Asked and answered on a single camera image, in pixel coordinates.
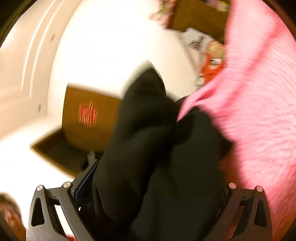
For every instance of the pink patterned blanket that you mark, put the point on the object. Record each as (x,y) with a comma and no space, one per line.
(254,92)

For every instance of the brown wooden desk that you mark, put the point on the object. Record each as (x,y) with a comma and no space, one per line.
(196,16)

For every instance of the orange plastic bag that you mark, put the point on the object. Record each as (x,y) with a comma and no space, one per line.
(210,67)

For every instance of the white printed paper bag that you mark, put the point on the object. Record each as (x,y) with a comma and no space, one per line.
(194,39)

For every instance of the brown wooden door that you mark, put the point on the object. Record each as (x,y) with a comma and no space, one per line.
(74,104)

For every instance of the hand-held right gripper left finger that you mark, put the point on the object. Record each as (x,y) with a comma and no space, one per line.
(85,180)

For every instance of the black jacket with brown hood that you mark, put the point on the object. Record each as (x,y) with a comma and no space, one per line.
(150,139)

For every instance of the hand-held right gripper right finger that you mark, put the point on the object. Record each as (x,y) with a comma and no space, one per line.
(231,197)

